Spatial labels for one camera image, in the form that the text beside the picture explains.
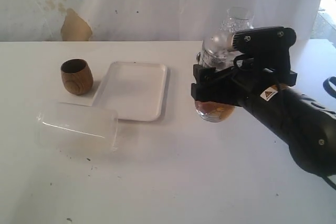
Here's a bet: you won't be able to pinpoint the translucent plastic measuring cup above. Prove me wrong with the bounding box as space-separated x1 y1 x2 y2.
35 102 118 157

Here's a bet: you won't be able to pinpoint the white rectangular tray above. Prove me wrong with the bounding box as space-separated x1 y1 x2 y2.
92 61 168 122

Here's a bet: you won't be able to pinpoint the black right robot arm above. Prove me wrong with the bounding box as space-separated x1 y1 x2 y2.
191 26 335 178

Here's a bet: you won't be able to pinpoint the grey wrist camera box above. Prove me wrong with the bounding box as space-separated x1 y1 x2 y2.
226 33 237 51

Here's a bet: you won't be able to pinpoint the clear plastic shaker cup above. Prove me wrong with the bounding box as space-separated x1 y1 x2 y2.
194 49 235 123

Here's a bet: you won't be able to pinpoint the clear plastic shaker lid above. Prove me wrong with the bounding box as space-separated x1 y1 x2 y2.
201 7 254 68

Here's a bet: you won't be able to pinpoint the brown wooden cup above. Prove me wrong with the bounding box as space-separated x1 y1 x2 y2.
60 59 93 95

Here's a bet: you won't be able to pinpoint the brown wooden cubes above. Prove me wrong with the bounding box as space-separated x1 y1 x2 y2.
195 101 235 123

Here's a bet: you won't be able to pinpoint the stainless steel cup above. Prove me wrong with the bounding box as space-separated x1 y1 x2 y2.
196 52 201 63

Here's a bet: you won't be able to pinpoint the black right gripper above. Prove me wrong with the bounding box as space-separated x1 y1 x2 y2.
191 26 298 109

